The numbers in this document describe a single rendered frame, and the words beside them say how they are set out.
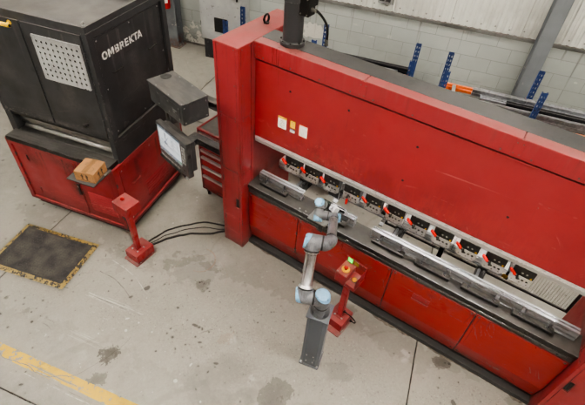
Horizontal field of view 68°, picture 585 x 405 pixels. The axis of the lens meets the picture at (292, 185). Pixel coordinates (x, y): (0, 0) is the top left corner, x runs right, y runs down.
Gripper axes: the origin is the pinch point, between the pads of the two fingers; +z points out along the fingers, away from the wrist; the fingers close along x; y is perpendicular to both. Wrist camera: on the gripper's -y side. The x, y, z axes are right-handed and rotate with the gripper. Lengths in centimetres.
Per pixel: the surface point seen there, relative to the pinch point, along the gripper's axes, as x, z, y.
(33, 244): 265, -18, -175
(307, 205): 24.1, 14.4, -3.6
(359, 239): -35.0, 9.6, -9.1
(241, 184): 86, -4, -15
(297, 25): 56, -101, 107
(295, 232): 28, 32, -33
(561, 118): -142, 108, 194
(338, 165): 0.6, -32.6, 36.1
